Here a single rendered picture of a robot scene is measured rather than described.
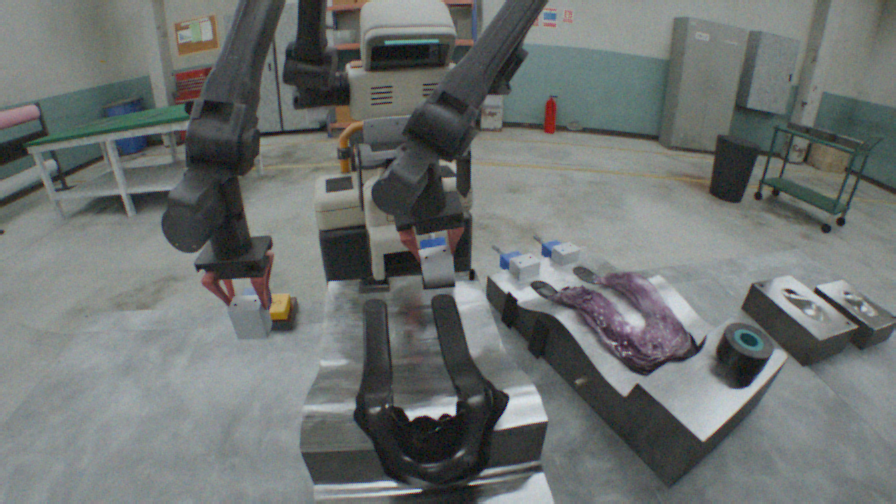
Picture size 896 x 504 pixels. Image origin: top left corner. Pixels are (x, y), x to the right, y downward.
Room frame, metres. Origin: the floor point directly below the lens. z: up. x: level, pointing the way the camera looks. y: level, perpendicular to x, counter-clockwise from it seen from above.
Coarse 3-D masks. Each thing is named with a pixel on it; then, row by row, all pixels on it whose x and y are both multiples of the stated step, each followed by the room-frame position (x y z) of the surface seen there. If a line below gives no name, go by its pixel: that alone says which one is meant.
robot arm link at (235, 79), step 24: (240, 0) 0.48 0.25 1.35; (264, 0) 0.48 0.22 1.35; (240, 24) 0.46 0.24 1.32; (264, 24) 0.47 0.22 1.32; (240, 48) 0.45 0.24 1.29; (264, 48) 0.48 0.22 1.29; (216, 72) 0.43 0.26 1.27; (240, 72) 0.43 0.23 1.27; (216, 96) 0.42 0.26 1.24; (240, 96) 0.42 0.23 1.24; (192, 120) 0.40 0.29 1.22; (216, 120) 0.41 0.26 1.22; (240, 120) 0.41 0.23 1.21; (192, 144) 0.39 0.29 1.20; (216, 144) 0.39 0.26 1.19
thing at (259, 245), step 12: (240, 216) 0.42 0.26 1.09; (228, 228) 0.40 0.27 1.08; (240, 228) 0.41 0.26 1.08; (216, 240) 0.39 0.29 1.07; (228, 240) 0.40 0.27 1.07; (240, 240) 0.41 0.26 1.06; (252, 240) 0.45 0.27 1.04; (264, 240) 0.45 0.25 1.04; (204, 252) 0.41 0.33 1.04; (216, 252) 0.40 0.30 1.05; (228, 252) 0.40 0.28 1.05; (240, 252) 0.41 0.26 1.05; (252, 252) 0.42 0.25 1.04; (264, 252) 0.42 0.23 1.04; (204, 264) 0.39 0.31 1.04; (216, 264) 0.39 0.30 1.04; (228, 264) 0.39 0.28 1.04; (240, 264) 0.39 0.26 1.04; (252, 264) 0.40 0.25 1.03; (264, 264) 0.41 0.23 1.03
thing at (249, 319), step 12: (252, 288) 0.47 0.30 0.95; (240, 300) 0.42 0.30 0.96; (252, 300) 0.42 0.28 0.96; (228, 312) 0.39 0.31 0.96; (240, 312) 0.40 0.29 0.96; (252, 312) 0.40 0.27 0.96; (264, 312) 0.42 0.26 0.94; (240, 324) 0.40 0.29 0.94; (252, 324) 0.40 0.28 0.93; (264, 324) 0.41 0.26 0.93; (240, 336) 0.40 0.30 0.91; (252, 336) 0.40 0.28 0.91; (264, 336) 0.40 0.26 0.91
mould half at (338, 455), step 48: (336, 288) 0.56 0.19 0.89; (480, 288) 0.56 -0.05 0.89; (336, 336) 0.44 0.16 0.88; (432, 336) 0.45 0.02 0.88; (480, 336) 0.45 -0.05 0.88; (336, 384) 0.32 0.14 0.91; (432, 384) 0.32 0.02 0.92; (528, 384) 0.31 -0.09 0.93; (336, 432) 0.23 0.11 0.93; (528, 432) 0.25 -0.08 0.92; (336, 480) 0.21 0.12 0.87; (384, 480) 0.21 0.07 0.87; (480, 480) 0.22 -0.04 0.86; (528, 480) 0.22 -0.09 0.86
